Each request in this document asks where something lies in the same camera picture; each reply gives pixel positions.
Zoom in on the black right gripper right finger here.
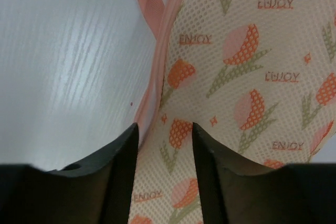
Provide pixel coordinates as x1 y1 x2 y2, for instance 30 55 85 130
192 124 335 223

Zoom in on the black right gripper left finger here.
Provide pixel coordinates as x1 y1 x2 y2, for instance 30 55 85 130
1 124 139 223

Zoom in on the floral mesh laundry bag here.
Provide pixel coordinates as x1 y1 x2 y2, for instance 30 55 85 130
129 0 335 223

